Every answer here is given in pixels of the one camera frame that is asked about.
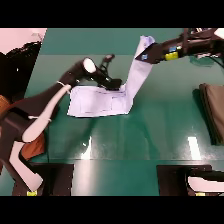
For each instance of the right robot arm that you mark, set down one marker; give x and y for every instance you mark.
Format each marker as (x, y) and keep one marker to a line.
(196, 45)

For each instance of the white shirt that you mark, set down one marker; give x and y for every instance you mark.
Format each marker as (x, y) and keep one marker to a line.
(100, 101)

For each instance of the dark grey garment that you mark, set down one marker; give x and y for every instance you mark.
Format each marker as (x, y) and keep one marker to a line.
(213, 111)

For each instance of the brown garment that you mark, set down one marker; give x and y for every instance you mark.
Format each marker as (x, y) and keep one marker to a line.
(33, 148)

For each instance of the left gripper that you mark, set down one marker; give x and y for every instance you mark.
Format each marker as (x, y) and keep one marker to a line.
(112, 83)

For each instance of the black garment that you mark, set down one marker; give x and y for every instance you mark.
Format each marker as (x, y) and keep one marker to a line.
(18, 71)

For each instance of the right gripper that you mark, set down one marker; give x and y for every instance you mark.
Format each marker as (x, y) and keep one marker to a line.
(154, 53)

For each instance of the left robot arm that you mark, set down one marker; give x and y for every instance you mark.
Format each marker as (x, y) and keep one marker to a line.
(40, 113)

